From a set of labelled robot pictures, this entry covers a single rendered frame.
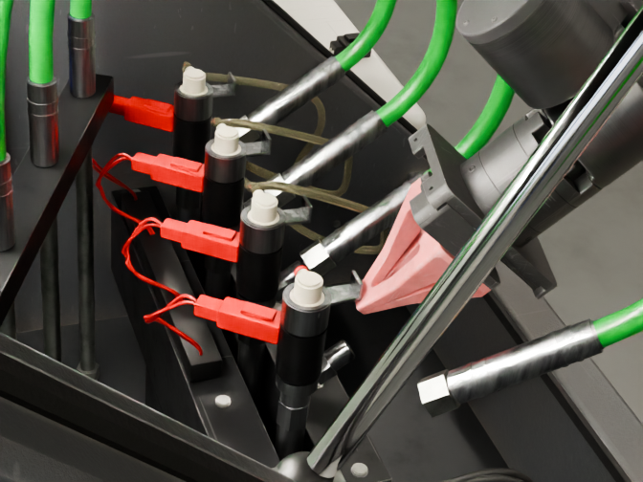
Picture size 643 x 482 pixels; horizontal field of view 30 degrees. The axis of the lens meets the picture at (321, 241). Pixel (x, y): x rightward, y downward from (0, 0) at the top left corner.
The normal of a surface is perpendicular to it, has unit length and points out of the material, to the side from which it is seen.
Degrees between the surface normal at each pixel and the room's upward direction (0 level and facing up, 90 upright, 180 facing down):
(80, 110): 0
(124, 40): 90
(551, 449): 90
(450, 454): 0
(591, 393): 0
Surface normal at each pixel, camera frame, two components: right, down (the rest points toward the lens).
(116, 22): 0.35, 0.58
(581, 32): 0.50, 0.09
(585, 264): 0.10, -0.80
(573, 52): 0.30, 0.34
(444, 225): 0.12, 0.62
